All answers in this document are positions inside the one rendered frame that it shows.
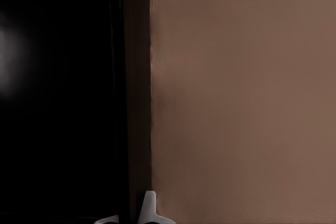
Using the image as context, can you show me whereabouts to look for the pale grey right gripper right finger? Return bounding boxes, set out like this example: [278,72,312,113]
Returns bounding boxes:
[137,190,174,224]

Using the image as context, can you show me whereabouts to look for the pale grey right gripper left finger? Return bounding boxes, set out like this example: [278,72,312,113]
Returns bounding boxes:
[93,214,119,224]

